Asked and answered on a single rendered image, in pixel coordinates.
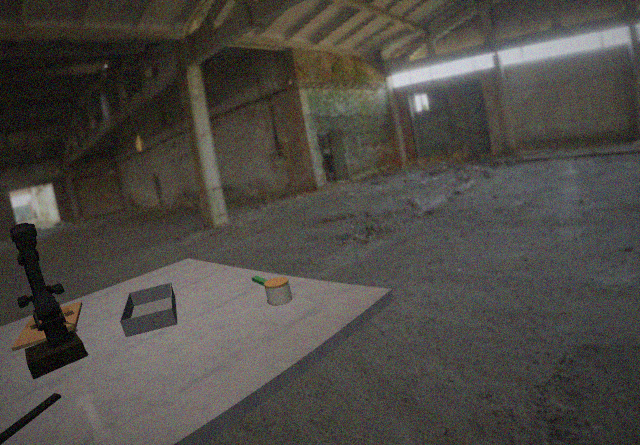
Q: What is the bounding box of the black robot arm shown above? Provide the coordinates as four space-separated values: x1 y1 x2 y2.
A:
9 223 70 349

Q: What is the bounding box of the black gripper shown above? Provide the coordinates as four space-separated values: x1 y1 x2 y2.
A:
17 281 65 308

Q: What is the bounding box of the brown wooden board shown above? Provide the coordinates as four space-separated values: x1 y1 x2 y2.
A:
12 302 82 351

